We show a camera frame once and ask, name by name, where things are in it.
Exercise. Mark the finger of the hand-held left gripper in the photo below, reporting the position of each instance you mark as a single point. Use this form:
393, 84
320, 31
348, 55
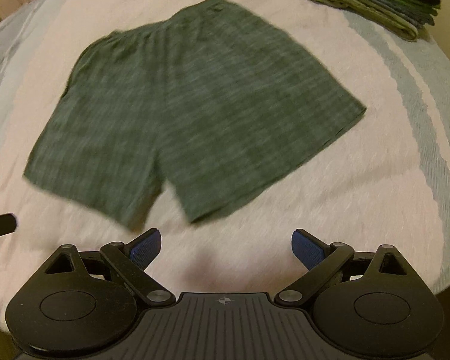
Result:
2, 225

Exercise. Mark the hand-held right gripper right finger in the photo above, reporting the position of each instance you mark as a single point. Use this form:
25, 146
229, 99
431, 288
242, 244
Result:
305, 248

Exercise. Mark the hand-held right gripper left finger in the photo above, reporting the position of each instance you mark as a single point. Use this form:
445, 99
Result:
146, 248

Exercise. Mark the grey plaid shorts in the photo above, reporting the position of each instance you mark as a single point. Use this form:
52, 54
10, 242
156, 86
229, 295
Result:
195, 112

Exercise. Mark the stack of folded clothes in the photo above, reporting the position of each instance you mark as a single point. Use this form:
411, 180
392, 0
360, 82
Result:
382, 0

